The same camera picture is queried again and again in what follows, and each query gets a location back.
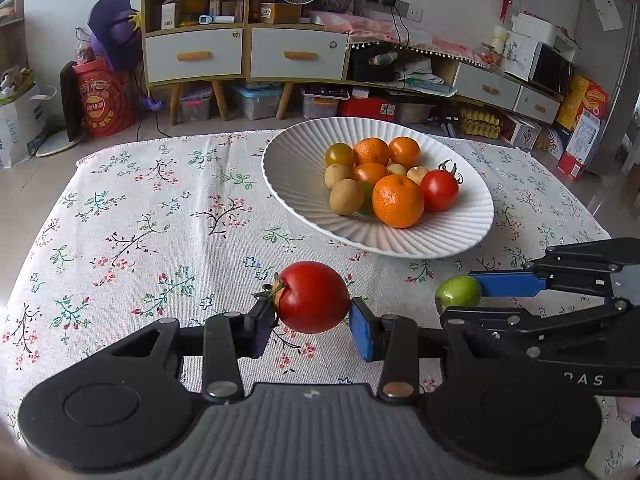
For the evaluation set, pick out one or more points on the white paper bag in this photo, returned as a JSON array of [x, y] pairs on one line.
[[20, 130]]

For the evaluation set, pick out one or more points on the black microwave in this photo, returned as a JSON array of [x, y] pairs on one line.
[[552, 70]]

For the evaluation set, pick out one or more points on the pile of papers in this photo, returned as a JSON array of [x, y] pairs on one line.
[[425, 80]]

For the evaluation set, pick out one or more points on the wall power sockets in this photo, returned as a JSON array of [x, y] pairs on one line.
[[414, 11]]

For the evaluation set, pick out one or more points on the white round floor base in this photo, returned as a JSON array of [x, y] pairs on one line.
[[57, 146]]

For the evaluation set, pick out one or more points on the red box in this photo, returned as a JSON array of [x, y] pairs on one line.
[[367, 109]]

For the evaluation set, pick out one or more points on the red printed bucket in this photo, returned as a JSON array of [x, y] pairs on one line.
[[102, 102]]

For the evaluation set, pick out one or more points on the wooden bookshelf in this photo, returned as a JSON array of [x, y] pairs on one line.
[[10, 10]]

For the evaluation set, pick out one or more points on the tall wooden shelf cabinet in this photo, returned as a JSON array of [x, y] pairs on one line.
[[165, 55]]

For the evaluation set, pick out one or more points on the yellow round container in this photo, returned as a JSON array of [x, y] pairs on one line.
[[194, 7]]

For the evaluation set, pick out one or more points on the blue white thermometer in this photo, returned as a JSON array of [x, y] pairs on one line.
[[215, 19]]

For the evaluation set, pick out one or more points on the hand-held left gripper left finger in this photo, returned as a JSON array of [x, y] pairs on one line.
[[262, 332]]

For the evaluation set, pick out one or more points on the clear box blue lid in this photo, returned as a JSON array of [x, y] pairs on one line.
[[257, 104]]

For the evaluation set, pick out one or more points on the clear box black lid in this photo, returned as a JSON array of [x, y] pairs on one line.
[[322, 105]]

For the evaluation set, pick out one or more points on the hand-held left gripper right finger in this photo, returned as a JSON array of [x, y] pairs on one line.
[[362, 330]]

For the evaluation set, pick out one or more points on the white paper roll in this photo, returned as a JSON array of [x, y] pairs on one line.
[[500, 40]]

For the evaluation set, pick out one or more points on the small plush toys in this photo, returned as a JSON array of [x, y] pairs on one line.
[[12, 82]]

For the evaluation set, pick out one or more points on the low wooden drawer cabinet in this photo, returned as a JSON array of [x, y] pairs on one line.
[[270, 50]]

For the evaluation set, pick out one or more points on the green lime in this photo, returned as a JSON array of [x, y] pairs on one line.
[[367, 200]]

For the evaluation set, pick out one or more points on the yellow cherry tomato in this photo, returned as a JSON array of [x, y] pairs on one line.
[[340, 154]]

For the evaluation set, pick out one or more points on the red tomato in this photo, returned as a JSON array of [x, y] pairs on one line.
[[439, 191], [312, 297]]

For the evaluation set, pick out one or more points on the glass jar orange contents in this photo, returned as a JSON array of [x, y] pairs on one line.
[[486, 55]]

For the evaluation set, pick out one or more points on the pink fringed cloth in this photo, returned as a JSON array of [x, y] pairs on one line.
[[375, 30]]

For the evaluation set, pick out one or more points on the white upright carton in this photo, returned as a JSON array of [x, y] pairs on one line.
[[170, 15]]

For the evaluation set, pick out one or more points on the long wooden TV stand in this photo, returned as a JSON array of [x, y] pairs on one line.
[[480, 85]]

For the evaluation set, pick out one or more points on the white paper note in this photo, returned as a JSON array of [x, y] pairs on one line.
[[609, 12]]

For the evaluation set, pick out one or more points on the clear box pink lid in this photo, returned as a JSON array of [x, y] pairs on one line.
[[196, 106]]

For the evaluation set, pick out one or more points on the floral tablecloth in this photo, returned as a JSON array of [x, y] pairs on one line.
[[150, 220]]

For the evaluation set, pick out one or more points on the purple floor toy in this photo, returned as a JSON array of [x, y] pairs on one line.
[[152, 103]]

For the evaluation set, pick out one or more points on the small cardboard box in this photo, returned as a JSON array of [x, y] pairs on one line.
[[280, 13]]

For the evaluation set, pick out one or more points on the stack of yellow egg cartons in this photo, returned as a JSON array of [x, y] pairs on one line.
[[480, 122]]

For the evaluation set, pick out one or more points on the translucent storage box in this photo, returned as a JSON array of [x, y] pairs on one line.
[[416, 114]]

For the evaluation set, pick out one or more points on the purple plush toy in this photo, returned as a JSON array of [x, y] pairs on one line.
[[115, 30]]

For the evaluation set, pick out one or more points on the colourful cartons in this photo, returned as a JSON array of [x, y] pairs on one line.
[[582, 125]]

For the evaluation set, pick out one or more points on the brown longan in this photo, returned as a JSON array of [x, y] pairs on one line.
[[416, 175], [337, 176], [346, 197], [396, 168]]

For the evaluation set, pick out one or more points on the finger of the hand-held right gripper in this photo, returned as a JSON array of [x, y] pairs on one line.
[[500, 327], [507, 285]]

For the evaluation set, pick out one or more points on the grey refrigerator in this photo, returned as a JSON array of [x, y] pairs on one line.
[[615, 85]]

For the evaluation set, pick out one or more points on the orange white small box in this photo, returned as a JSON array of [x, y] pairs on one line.
[[227, 6]]

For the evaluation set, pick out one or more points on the black flat board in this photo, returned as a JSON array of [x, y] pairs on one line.
[[71, 105]]

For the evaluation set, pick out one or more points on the white ribbed plate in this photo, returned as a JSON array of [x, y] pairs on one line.
[[300, 160]]

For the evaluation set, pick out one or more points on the white patterned carton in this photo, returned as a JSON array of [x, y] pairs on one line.
[[521, 131]]

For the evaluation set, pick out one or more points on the green tomato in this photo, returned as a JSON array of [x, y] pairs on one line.
[[455, 292]]

